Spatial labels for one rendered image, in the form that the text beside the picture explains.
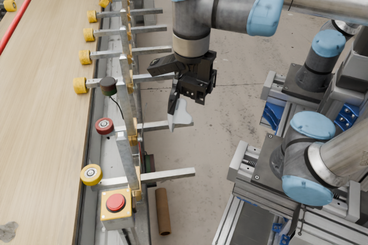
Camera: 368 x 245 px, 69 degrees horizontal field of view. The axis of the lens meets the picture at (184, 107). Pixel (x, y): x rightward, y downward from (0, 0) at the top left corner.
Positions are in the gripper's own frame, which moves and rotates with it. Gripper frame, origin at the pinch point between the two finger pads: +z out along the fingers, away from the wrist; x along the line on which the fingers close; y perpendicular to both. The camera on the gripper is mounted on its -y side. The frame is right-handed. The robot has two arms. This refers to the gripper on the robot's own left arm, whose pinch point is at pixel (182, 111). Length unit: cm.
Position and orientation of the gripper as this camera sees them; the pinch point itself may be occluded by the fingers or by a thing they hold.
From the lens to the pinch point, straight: 71.0
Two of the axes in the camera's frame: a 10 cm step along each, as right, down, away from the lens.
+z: 0.0, 7.0, 7.1
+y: 9.0, 3.1, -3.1
